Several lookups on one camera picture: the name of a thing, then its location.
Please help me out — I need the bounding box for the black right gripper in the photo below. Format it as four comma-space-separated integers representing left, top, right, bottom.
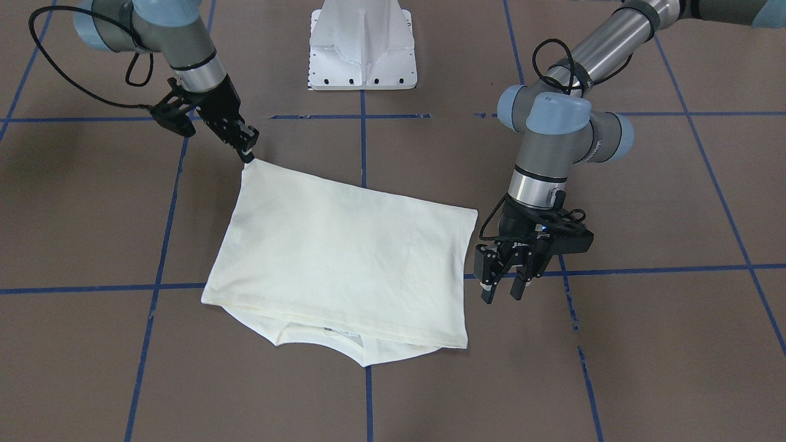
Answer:
150, 75, 259, 163

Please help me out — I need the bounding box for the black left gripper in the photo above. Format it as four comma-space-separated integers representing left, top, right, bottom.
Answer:
473, 193, 594, 304

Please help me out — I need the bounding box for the cream long-sleeve printed shirt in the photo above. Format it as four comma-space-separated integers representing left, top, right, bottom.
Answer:
200, 160, 478, 367

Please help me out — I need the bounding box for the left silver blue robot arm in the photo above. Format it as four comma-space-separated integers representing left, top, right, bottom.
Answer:
474, 1, 784, 304

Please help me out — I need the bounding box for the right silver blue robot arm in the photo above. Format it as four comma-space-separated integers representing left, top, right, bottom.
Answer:
73, 1, 259, 163

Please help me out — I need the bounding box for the white camera pole base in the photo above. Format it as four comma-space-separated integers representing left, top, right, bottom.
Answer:
307, 1, 418, 91

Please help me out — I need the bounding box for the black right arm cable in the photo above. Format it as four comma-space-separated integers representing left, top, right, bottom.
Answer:
28, 6, 166, 111

